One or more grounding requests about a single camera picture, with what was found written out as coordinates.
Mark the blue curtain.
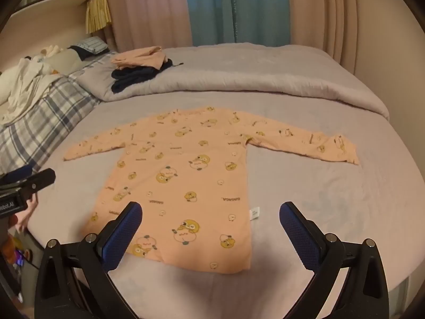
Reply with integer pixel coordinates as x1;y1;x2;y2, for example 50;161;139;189
187;0;290;47

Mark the pink curtain left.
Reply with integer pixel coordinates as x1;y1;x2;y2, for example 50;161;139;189
107;0;193;52

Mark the grey beige pillow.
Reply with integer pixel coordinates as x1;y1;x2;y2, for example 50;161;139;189
43;49;88;75

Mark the grey folded duvet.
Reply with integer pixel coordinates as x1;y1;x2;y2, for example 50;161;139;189
72;43;390;118

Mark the left hand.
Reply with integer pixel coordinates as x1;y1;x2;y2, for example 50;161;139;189
15;193;38;233

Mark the white crumpled cloth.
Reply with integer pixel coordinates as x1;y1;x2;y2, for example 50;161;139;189
1;58;62;127

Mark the striped blue pillow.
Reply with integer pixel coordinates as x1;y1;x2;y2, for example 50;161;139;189
69;36;109;58

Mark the plaid blue white pillow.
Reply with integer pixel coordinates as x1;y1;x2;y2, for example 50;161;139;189
1;76;99;174

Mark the folded navy garment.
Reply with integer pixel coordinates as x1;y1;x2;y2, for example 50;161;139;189
111;59;182;94

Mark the orange duck print shirt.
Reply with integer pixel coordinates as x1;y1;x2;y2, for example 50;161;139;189
62;106;361;275

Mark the yellow tassel fringe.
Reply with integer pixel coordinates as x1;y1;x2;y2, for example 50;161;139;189
86;0;112;34

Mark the pink curtain right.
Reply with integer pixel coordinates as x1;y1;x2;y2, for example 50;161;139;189
289;0;358;73

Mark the pink curtain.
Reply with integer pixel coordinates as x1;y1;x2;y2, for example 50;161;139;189
289;0;358;73
107;0;193;52

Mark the folded peach garment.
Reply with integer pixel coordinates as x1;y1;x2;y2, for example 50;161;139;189
111;46;168;70

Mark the lilac bed sheet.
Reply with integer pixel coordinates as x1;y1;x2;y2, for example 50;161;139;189
29;91;424;318

